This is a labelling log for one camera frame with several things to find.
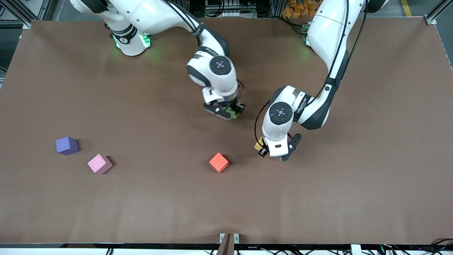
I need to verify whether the brown tapered bar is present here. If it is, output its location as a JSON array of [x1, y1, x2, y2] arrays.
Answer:
[[216, 233, 235, 255]]

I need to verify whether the purple foam cube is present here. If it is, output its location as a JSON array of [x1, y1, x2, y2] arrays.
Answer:
[[55, 136, 79, 156]]

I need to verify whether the aluminium frame profile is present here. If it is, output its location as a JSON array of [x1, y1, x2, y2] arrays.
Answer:
[[426, 0, 453, 25], [0, 0, 59, 29]]

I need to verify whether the bag of orange items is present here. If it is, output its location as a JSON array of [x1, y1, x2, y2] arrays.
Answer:
[[282, 0, 323, 19]]

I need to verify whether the orange foam cube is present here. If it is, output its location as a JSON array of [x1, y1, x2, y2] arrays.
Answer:
[[209, 152, 229, 174]]

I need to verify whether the black table edge strip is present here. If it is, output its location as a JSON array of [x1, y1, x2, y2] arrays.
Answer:
[[0, 243, 453, 249]]

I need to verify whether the black floor cable bundle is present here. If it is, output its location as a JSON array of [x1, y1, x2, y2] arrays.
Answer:
[[379, 239, 453, 255]]

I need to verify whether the white equipment rack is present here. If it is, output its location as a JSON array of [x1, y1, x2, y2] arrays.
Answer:
[[205, 0, 257, 18]]

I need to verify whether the brown table mat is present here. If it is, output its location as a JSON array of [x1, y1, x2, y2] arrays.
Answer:
[[0, 17, 453, 245]]

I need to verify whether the pink foam cube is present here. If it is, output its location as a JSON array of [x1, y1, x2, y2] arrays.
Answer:
[[87, 153, 113, 175]]

